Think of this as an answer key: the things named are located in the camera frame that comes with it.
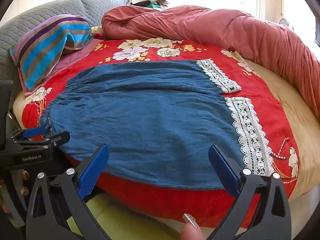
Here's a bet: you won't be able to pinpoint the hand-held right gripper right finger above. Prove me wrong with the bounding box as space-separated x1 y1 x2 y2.
206 144 292 240

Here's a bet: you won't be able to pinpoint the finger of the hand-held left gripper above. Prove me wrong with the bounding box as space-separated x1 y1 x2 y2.
11 131 71 153
10 126 47 143

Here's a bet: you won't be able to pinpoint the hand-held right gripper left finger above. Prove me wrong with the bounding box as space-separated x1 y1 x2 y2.
26 143 112 240

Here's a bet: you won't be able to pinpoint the blue pants with lace trim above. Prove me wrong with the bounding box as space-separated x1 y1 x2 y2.
39 60 275 188

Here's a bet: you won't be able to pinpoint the person's left hand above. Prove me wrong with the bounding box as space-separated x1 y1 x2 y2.
19 170 30 196

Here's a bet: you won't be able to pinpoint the person's right hand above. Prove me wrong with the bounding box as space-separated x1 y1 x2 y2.
180 213 208 240

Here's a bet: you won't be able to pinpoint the yellow-green cloth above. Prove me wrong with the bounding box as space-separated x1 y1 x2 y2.
66 192 213 240

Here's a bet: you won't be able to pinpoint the red floral blanket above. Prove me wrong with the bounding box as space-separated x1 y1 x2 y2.
22 38 300 229

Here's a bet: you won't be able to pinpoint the pink quilted pillow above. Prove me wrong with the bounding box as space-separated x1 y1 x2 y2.
21 39 103 97

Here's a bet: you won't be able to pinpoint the striped blue brown towel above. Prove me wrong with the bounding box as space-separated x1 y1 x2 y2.
10 15 93 92

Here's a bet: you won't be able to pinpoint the grey quilted headboard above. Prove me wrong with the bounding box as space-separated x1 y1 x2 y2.
0 0 134 80

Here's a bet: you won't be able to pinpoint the pink-red comforter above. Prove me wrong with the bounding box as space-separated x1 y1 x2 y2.
101 5 320 120

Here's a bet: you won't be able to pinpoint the white fan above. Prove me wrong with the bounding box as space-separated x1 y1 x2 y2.
278 17 292 28

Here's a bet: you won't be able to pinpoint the pile of clothes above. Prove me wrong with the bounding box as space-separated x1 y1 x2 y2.
131 0 170 11

